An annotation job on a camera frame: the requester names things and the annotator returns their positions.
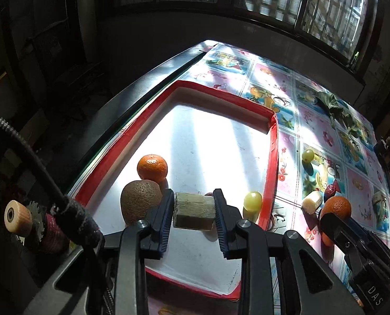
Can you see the pale cut sugarcane piece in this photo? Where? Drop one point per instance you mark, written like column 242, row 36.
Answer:
column 193, row 211

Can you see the black clamp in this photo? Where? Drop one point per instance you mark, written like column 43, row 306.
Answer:
column 382, row 146

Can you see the green leaves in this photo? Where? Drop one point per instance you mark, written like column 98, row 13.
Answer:
column 329, row 103

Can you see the fruit printed tablecloth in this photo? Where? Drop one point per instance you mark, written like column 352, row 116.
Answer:
column 316, row 121

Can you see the peeled banana piece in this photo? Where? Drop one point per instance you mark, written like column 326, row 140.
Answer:
column 313, row 201

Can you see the green grape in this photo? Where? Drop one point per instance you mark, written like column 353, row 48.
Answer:
column 308, row 155
column 252, row 200

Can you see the orange tangerine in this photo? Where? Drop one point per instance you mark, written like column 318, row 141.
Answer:
column 337, row 205
column 152, row 168

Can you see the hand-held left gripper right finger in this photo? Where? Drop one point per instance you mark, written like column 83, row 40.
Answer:
column 219, row 227

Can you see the red rimmed white tray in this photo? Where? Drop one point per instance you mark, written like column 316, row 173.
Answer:
column 214, row 144

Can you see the brown kiwi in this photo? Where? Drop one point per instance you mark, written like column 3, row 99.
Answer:
column 137, row 200

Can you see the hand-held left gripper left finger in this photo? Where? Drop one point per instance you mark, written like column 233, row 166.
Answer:
column 164, row 227

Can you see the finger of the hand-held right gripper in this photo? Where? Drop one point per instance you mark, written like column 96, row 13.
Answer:
column 334, row 228

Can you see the small green bottle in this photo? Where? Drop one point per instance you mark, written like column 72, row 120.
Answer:
column 355, row 56

